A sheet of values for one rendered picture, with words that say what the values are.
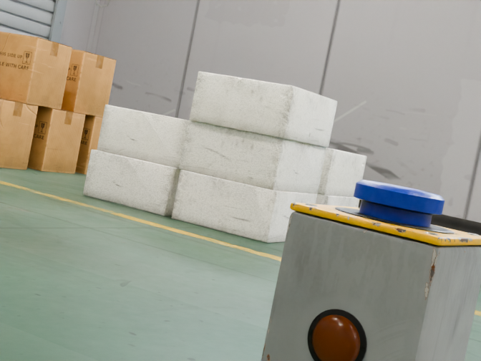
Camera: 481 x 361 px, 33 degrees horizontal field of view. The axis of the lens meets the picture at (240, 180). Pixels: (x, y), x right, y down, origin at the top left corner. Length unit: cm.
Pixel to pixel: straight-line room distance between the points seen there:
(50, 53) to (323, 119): 143
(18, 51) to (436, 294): 361
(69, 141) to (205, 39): 270
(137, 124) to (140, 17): 388
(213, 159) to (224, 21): 365
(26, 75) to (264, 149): 140
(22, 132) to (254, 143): 134
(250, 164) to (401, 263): 251
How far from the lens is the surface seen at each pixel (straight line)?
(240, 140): 287
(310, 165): 304
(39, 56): 385
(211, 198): 290
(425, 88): 574
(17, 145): 383
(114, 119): 319
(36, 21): 666
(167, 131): 305
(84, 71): 412
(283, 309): 36
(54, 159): 401
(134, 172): 310
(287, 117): 278
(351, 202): 344
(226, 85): 291
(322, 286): 35
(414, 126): 573
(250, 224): 283
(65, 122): 403
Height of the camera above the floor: 34
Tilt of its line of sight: 3 degrees down
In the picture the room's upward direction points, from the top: 11 degrees clockwise
